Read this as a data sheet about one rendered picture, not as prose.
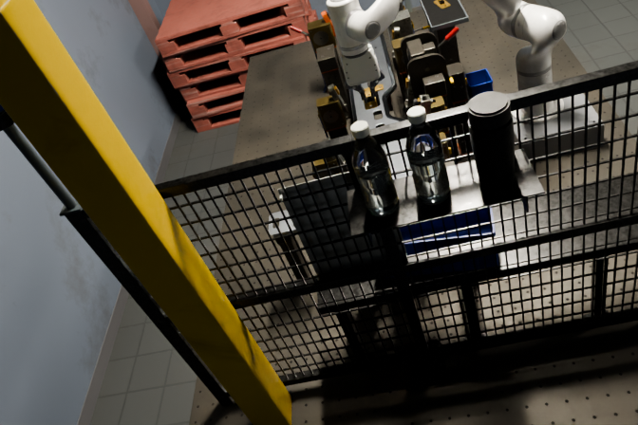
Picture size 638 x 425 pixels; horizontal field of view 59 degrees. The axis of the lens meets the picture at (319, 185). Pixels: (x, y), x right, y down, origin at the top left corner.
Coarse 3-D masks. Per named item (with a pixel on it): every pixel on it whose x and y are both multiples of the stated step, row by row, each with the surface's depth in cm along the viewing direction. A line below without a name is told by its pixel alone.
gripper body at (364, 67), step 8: (368, 48) 159; (344, 56) 160; (352, 56) 158; (360, 56) 158; (368, 56) 159; (344, 64) 161; (352, 64) 160; (360, 64) 160; (368, 64) 161; (376, 64) 161; (344, 72) 164; (352, 72) 162; (360, 72) 162; (368, 72) 162; (376, 72) 163; (352, 80) 164; (360, 80) 164; (368, 80) 164
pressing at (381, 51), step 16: (384, 48) 242; (384, 64) 234; (384, 80) 225; (352, 96) 223; (384, 96) 216; (352, 112) 215; (368, 112) 212; (384, 112) 209; (384, 144) 195; (400, 160) 186; (400, 176) 180
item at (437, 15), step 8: (424, 0) 230; (432, 0) 228; (448, 0) 224; (456, 0) 222; (424, 8) 225; (432, 8) 223; (440, 8) 221; (448, 8) 219; (456, 8) 217; (432, 16) 218; (440, 16) 216; (448, 16) 214; (456, 16) 213; (464, 16) 211; (432, 24) 214; (440, 24) 212
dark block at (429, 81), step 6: (426, 78) 195; (432, 78) 194; (438, 78) 193; (426, 84) 193; (432, 84) 193; (438, 84) 193; (444, 84) 193; (426, 90) 194; (432, 90) 194; (438, 90) 194; (444, 90) 194; (432, 96) 196; (444, 96) 196; (444, 102) 198; (450, 144) 210
